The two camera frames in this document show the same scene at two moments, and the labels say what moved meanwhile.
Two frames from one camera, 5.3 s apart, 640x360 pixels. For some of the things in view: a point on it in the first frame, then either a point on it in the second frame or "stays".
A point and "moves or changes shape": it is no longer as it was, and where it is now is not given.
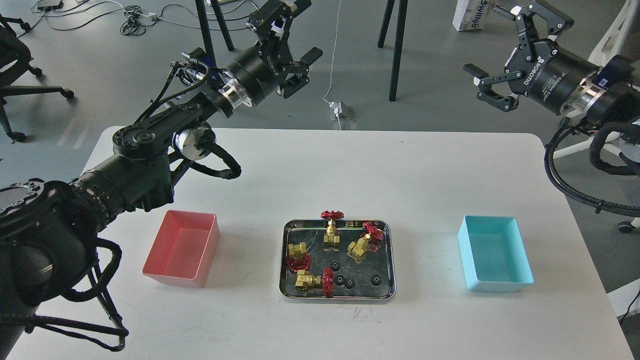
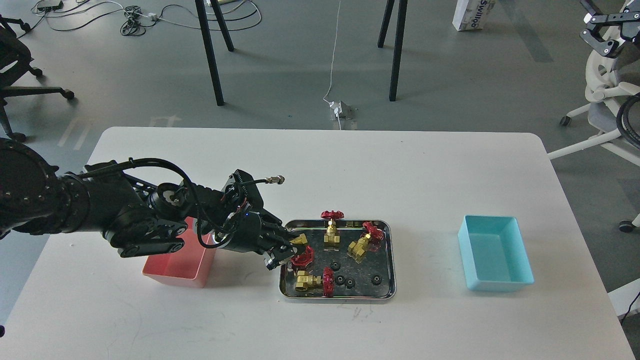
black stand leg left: (205, 33) stays
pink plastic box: (183, 252) stays
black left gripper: (257, 70) -> (257, 232)
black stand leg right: (402, 13) stays
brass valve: (295, 265) moves or changes shape
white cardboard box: (470, 14) stays
